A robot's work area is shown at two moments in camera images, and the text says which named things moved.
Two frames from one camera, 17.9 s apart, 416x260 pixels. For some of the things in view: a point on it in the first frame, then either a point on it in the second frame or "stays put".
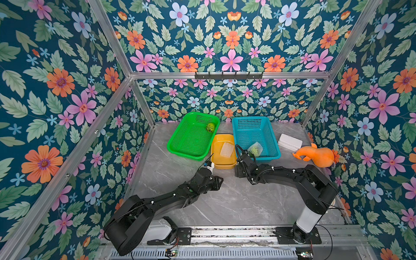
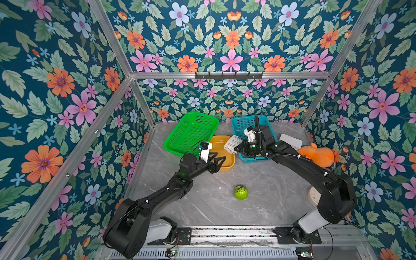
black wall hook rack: x=228 y=76 stays put
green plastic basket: x=191 y=140 stays put
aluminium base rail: x=251 y=242 stays put
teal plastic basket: x=248 y=129 stays put
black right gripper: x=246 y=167 → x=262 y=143
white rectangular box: x=290 y=142 stays put
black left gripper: x=215 y=180 → x=213 y=168
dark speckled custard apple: x=210 y=127 → x=241 y=192
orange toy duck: x=319 y=157 stays put
